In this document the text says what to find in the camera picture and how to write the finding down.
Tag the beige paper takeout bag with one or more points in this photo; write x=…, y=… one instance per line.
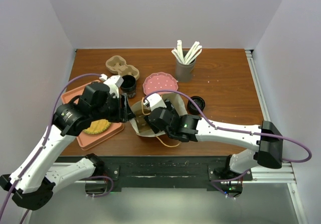
x=145, y=110

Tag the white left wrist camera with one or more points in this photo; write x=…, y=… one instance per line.
x=113, y=81

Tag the pink polka dot plate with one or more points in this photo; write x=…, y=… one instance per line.
x=159, y=81

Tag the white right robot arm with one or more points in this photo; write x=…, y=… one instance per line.
x=262, y=143

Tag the white paper straw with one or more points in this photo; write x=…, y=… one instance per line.
x=193, y=52
x=178, y=56
x=180, y=51

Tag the salmon pink tray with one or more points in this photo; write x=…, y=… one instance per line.
x=88, y=141

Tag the stack of black cups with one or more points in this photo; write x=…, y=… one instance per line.
x=129, y=86

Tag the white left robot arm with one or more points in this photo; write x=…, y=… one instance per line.
x=31, y=186

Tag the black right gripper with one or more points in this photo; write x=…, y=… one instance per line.
x=155, y=129

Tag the yellow green woven coaster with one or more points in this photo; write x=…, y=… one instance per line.
x=97, y=127

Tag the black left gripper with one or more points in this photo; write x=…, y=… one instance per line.
x=124, y=112

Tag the grey straw holder cup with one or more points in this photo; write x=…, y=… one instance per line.
x=184, y=73

